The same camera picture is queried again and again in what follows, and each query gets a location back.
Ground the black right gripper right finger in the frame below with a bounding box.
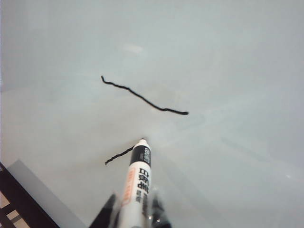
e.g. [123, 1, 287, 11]
[149, 189, 173, 228]

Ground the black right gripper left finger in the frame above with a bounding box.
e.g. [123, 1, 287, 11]
[89, 193, 121, 228]

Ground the white black whiteboard marker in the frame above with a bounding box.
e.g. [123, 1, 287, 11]
[114, 138, 152, 228]

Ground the white whiteboard black frame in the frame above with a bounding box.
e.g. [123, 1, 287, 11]
[0, 0, 304, 228]

